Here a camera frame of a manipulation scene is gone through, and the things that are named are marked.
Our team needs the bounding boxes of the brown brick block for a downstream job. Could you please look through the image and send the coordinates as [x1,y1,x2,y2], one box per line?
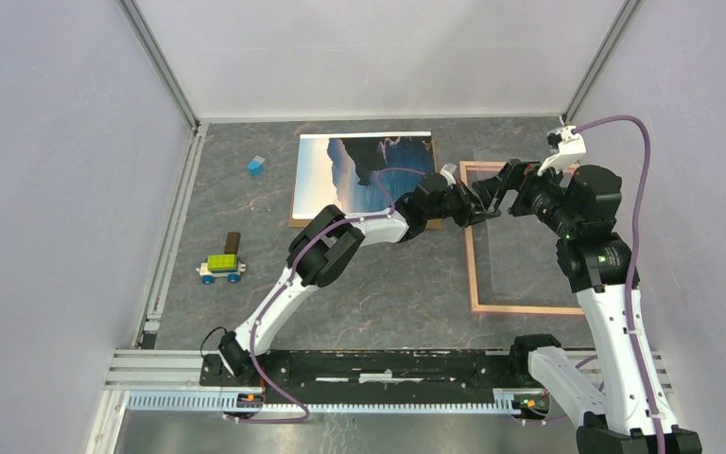
[223,232,241,254]

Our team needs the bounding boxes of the slotted cable duct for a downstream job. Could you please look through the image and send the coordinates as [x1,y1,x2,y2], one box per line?
[126,391,520,416]

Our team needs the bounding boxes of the landscape photo print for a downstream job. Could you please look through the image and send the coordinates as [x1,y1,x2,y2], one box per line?
[292,131,436,219]

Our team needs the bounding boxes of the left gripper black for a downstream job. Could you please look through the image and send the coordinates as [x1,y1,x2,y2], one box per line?
[424,181,501,231]

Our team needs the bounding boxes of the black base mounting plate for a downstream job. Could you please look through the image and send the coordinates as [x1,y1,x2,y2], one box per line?
[199,349,541,405]

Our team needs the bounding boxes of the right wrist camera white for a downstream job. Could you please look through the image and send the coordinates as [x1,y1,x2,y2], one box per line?
[537,126,586,176]

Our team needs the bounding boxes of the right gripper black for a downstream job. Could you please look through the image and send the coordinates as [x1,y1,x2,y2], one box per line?
[472,156,579,237]

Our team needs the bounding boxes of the pink wooden picture frame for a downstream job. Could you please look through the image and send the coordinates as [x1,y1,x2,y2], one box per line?
[459,161,584,316]

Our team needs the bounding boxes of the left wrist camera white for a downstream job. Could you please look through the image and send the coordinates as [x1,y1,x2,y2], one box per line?
[439,163,458,185]

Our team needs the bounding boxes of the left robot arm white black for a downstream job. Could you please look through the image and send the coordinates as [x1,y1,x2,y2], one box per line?
[217,170,504,386]

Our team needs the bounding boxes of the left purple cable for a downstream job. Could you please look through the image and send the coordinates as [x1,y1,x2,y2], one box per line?
[223,166,430,425]

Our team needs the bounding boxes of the blue cube block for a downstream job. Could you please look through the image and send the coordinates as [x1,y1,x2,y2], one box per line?
[247,155,266,176]

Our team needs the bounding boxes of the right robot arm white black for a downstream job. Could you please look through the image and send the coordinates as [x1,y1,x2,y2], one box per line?
[472,160,702,453]

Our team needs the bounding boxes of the toy brick car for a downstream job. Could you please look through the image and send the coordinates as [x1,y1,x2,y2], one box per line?
[196,253,247,285]

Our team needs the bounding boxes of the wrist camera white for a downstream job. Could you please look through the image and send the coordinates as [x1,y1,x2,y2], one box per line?
[537,126,586,176]
[439,163,458,185]

